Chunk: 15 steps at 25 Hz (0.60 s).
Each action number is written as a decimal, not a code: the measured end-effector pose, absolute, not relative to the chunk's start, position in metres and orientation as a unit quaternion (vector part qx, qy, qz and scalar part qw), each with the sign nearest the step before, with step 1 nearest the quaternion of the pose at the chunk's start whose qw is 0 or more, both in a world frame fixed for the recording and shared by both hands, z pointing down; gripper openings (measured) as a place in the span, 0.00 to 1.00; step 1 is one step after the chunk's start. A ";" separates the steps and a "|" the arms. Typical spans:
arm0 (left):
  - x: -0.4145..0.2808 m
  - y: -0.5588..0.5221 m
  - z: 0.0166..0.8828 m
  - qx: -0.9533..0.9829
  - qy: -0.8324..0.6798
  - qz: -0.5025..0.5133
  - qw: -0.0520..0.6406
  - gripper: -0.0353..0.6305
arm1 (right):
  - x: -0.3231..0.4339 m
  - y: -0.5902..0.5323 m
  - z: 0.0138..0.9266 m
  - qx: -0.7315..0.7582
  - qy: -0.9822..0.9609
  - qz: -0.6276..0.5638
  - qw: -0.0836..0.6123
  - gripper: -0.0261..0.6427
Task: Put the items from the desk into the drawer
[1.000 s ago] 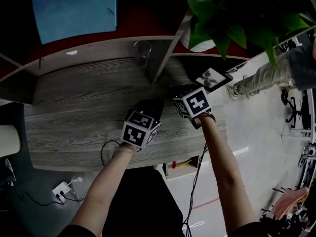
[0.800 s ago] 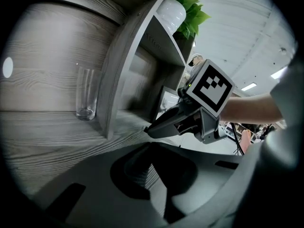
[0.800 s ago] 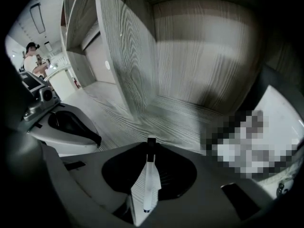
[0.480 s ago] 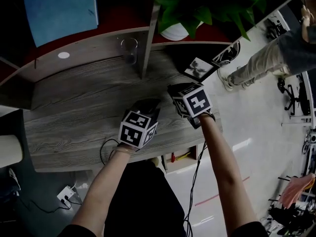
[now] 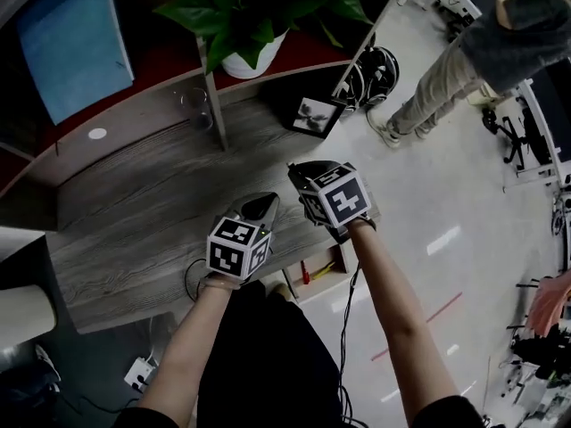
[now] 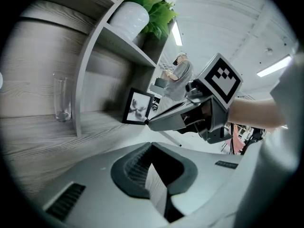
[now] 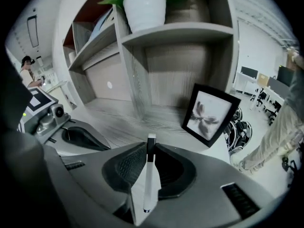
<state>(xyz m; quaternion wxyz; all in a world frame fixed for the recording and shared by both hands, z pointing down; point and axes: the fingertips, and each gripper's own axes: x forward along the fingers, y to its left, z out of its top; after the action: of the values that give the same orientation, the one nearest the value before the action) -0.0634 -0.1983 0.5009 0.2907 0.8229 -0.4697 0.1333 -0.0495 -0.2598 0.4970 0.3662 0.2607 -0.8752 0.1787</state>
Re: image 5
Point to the red pen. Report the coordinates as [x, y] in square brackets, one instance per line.
[304, 272]

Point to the person's black clothing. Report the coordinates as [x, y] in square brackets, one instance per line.
[267, 364]

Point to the white power strip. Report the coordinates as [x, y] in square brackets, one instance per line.
[139, 374]

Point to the black office chair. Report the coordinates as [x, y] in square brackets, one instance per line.
[517, 141]

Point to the blue book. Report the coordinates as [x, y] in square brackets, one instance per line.
[71, 47]

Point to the person's right forearm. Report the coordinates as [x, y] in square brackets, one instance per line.
[401, 319]

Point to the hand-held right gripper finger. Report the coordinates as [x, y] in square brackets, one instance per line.
[295, 180]
[319, 168]

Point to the black picture frame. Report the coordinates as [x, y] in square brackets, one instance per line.
[313, 117]

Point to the grey wooden desk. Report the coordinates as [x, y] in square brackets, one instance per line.
[156, 203]

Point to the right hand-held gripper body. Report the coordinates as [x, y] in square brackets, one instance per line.
[343, 201]

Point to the clear drinking glass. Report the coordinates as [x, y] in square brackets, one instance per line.
[197, 109]

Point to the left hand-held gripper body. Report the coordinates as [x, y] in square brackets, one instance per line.
[227, 252]

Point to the pile of black helmets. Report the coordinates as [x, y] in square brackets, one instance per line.
[374, 76]

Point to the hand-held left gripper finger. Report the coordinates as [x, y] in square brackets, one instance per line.
[273, 216]
[234, 210]

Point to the wooden drawer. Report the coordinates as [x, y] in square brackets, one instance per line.
[321, 283]

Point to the person's left forearm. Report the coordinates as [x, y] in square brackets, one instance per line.
[183, 355]

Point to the grey wooden desk hutch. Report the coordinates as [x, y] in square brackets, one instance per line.
[147, 109]

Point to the person's shoe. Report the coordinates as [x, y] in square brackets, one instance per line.
[280, 292]

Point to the green potted plant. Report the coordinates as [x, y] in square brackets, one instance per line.
[250, 16]

